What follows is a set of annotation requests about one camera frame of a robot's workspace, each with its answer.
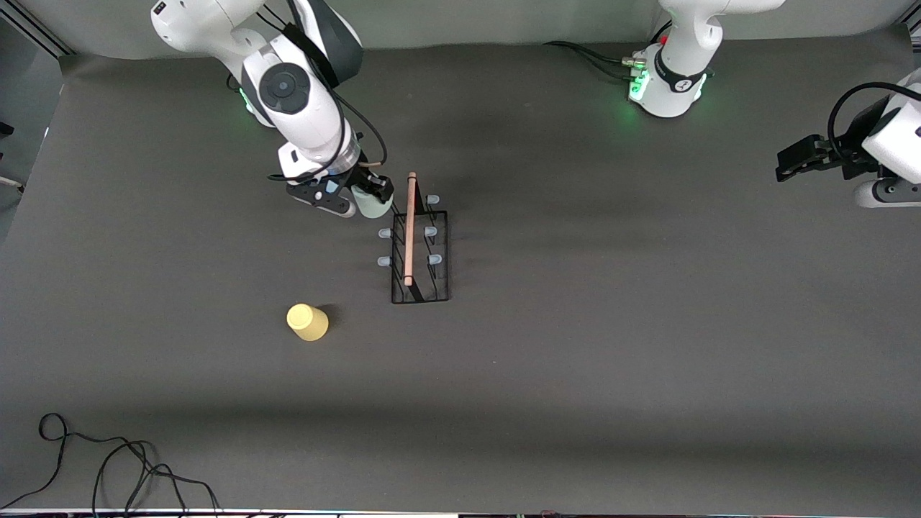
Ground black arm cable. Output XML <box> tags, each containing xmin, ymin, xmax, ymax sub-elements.
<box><xmin>266</xmin><ymin>0</ymin><xmax>389</xmax><ymax>184</ymax></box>
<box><xmin>827</xmin><ymin>81</ymin><xmax>921</xmax><ymax>163</ymax></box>

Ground pale green plastic cup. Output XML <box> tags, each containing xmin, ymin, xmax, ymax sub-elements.
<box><xmin>353</xmin><ymin>186</ymin><xmax>394</xmax><ymax>219</ymax></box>

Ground black wire cup holder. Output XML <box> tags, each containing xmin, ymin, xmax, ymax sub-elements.
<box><xmin>378</xmin><ymin>171</ymin><xmax>450</xmax><ymax>304</ymax></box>

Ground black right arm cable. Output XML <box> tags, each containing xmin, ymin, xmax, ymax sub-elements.
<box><xmin>266</xmin><ymin>0</ymin><xmax>389</xmax><ymax>184</ymax></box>

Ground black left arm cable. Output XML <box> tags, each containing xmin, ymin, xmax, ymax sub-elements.
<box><xmin>827</xmin><ymin>81</ymin><xmax>921</xmax><ymax>163</ymax></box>

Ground yellow plastic cup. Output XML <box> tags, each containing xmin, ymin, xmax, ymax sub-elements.
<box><xmin>286</xmin><ymin>303</ymin><xmax>330</xmax><ymax>342</ymax></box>

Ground black loose cable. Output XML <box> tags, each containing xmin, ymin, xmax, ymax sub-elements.
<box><xmin>0</xmin><ymin>412</ymin><xmax>220</xmax><ymax>513</ymax></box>

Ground black left arm base cables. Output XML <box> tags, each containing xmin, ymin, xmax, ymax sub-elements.
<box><xmin>543</xmin><ymin>40</ymin><xmax>648</xmax><ymax>83</ymax></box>

